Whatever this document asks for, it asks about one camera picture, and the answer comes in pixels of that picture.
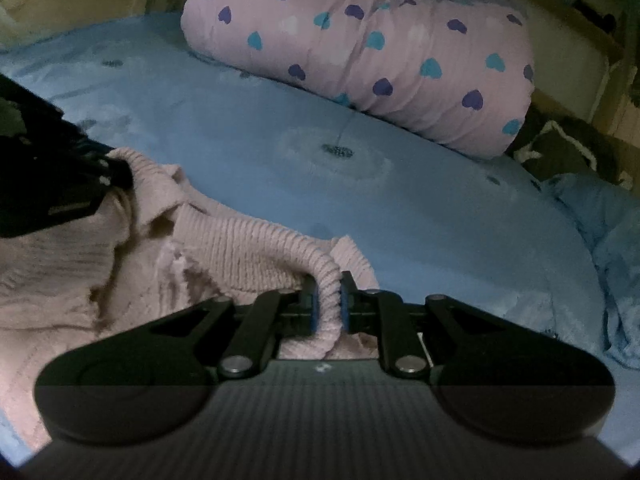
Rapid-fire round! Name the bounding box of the blue dandelion pillow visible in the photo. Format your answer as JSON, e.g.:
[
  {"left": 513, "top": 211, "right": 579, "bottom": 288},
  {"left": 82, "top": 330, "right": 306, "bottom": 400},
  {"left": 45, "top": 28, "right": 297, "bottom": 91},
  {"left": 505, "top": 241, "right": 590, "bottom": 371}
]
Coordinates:
[{"left": 542, "top": 174, "right": 639, "bottom": 370}]

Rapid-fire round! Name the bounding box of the black white-trimmed garment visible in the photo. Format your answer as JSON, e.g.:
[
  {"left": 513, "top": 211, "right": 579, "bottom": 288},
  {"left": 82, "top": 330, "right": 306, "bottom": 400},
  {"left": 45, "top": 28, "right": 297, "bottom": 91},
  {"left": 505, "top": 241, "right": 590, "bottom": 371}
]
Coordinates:
[{"left": 506, "top": 104, "right": 620, "bottom": 184}]

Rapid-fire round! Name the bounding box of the wooden bed headboard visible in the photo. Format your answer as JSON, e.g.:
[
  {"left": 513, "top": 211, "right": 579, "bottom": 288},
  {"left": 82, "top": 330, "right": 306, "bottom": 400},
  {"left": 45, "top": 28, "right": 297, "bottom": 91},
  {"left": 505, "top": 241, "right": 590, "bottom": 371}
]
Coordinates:
[{"left": 513, "top": 0, "right": 639, "bottom": 133}]

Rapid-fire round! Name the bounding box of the pink knit cardigan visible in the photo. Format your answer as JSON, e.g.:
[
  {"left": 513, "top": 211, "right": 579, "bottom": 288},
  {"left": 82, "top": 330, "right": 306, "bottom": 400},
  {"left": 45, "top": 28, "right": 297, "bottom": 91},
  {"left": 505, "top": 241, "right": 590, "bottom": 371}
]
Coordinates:
[{"left": 1, "top": 148, "right": 378, "bottom": 451}]

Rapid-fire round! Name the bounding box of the blue dandelion bed sheet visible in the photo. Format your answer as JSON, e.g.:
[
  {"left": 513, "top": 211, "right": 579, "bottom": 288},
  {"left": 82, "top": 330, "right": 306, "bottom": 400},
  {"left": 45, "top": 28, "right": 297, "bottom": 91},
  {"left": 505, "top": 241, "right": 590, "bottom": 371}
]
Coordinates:
[{"left": 1, "top": 13, "right": 639, "bottom": 463}]

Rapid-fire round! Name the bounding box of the pink heart-print rolled quilt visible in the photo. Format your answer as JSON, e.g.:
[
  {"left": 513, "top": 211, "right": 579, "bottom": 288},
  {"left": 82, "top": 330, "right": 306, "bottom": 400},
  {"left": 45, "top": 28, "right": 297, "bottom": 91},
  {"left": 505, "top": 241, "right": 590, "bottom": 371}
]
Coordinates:
[{"left": 181, "top": 0, "right": 534, "bottom": 158}]

